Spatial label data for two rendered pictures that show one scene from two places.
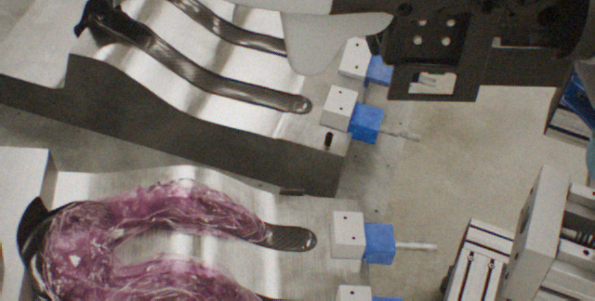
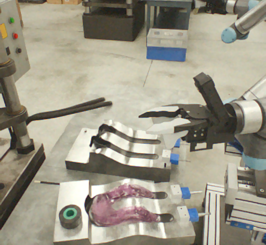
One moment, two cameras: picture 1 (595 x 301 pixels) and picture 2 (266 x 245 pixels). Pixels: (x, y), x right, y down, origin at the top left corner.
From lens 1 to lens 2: 0.11 m
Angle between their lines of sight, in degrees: 10
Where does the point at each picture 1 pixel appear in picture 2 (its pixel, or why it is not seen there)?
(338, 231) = (173, 191)
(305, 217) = (162, 188)
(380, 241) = (185, 192)
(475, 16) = (209, 127)
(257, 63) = (140, 147)
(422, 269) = (195, 200)
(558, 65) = (231, 136)
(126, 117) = (107, 167)
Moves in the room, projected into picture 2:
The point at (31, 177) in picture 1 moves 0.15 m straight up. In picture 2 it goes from (84, 189) to (81, 162)
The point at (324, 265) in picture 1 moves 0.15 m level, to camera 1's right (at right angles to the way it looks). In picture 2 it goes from (171, 201) to (208, 203)
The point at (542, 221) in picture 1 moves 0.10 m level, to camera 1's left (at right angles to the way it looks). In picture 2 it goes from (231, 179) to (204, 177)
